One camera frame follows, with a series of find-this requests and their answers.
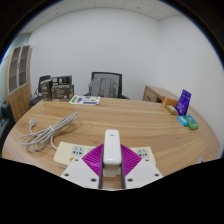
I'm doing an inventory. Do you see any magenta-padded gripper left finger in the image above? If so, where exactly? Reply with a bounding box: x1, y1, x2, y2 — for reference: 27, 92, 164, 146
60, 143, 105, 190

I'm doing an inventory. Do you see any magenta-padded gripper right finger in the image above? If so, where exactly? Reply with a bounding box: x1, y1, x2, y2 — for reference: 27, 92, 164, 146
119, 143, 164, 190

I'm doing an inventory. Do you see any white charger block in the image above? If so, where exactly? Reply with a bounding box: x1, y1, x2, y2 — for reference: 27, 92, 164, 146
102, 129, 121, 178

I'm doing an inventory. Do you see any cream power strip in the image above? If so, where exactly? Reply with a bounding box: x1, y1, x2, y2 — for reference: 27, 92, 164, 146
53, 141, 157, 169

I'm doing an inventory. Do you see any small blue box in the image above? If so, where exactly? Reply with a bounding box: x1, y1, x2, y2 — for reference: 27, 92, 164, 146
177, 115, 189, 127

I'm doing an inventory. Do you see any small tan box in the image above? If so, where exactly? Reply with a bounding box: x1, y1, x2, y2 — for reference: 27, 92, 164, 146
164, 104, 179, 116

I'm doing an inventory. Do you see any green box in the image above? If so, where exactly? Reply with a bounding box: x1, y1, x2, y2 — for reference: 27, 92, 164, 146
184, 114, 200, 131

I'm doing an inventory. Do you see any white printed leaflet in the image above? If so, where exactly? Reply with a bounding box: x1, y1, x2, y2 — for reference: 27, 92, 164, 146
68, 94, 101, 106

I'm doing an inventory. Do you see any orange flat box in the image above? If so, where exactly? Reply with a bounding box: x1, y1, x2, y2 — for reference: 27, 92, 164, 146
162, 95, 179, 108

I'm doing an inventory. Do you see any wooden side cabinet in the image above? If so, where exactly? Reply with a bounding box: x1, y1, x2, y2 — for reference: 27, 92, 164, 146
142, 85, 183, 104

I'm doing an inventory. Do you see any purple standing card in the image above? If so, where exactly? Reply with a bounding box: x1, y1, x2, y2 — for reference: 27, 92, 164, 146
175, 88, 193, 117

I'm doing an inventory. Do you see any large dark printed cardboard box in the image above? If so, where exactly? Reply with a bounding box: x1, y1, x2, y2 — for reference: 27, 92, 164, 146
50, 75, 75, 102

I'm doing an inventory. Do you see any black armchair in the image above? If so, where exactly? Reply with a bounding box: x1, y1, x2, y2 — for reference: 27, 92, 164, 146
0, 101, 16, 158

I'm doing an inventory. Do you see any small dark cardboard box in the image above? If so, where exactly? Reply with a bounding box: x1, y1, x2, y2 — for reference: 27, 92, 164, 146
39, 78, 53, 101

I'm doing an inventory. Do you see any wooden shelf unit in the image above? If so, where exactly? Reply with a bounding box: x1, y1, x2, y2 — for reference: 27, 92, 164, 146
4, 44, 33, 123

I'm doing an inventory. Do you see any black mesh office chair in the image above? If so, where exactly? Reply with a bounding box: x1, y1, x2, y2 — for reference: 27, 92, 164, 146
83, 71, 130, 100

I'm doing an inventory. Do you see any coiled white cable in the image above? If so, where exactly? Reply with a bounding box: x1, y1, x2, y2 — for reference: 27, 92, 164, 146
18, 111, 83, 153

